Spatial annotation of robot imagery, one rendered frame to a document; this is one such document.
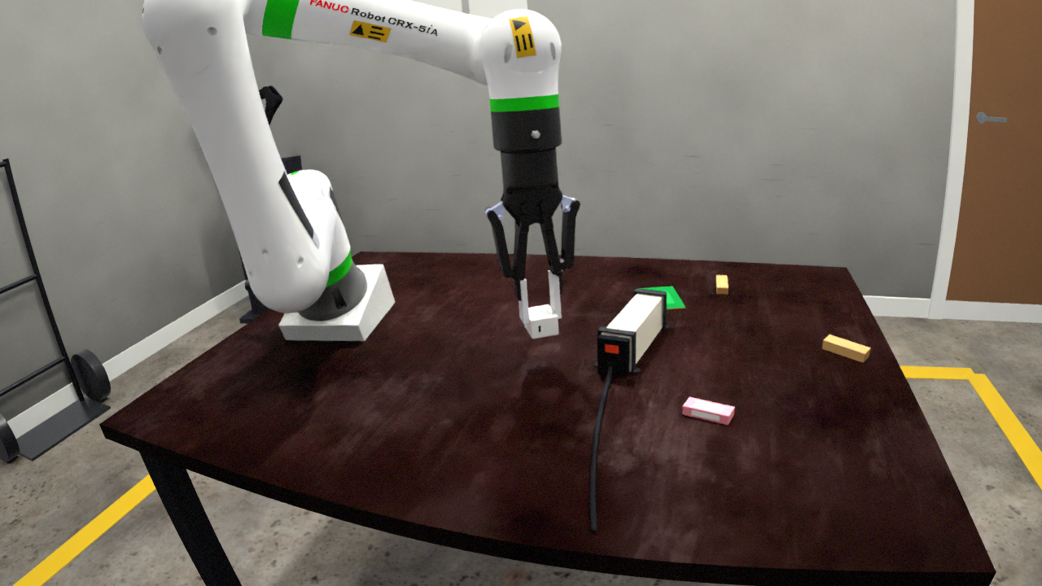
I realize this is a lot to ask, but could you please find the tan rectangular block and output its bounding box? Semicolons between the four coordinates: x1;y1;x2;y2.
822;335;870;363

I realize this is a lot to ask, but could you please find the white charger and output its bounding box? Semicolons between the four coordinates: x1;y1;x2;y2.
524;304;559;339

